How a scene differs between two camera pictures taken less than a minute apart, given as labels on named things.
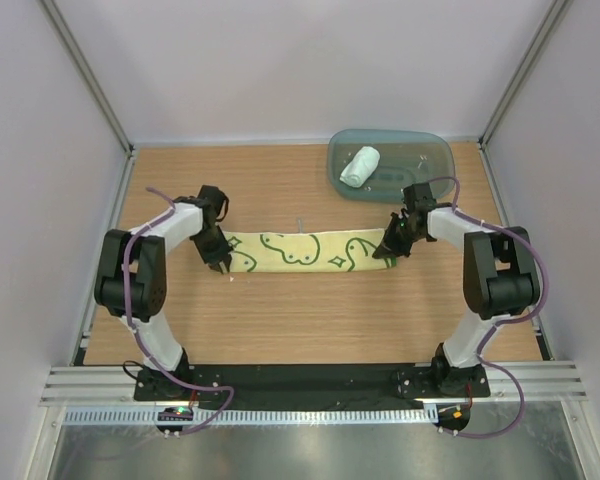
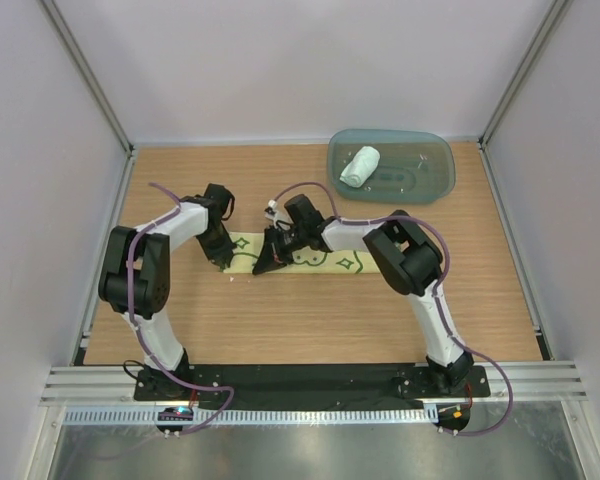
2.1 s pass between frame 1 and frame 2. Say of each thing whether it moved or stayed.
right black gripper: moved
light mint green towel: stayed
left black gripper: stayed
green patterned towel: stayed
